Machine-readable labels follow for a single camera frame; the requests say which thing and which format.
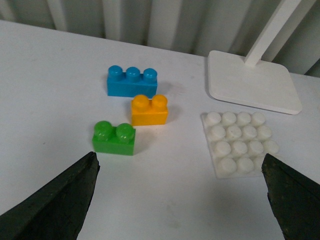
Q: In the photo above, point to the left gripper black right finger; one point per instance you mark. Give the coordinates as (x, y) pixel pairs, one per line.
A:
(293, 198)

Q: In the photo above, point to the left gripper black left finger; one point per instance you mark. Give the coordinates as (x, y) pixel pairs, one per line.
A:
(56, 211)

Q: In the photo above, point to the yellow two-stud block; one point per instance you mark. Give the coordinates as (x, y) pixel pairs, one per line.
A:
(148, 112)

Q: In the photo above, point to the green two-stud block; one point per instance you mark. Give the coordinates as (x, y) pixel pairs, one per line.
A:
(119, 140)

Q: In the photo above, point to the blue three-stud block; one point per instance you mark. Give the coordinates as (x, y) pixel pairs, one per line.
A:
(131, 82)

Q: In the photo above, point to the white desk lamp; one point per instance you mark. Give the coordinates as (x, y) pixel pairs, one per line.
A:
(249, 80)

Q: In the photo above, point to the grey pleated curtain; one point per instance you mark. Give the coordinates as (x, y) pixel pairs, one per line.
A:
(188, 26)

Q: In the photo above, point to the white studded base plate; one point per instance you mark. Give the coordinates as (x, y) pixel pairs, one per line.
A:
(238, 143)

